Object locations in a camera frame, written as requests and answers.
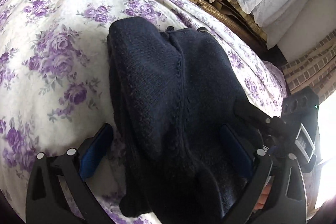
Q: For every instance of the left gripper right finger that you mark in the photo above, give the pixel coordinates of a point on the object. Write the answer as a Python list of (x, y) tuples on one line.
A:
[(275, 192)]

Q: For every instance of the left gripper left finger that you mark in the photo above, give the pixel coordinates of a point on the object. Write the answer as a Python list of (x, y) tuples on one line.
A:
[(45, 200)]

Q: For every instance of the navy blue knit cardigan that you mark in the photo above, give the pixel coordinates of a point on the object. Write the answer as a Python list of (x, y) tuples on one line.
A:
[(173, 94)]

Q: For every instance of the purple floral white bedspread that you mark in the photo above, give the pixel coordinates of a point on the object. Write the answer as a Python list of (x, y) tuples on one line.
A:
[(54, 75)]

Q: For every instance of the brown woven mat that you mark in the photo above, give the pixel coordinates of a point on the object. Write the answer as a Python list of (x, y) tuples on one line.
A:
[(223, 11)]

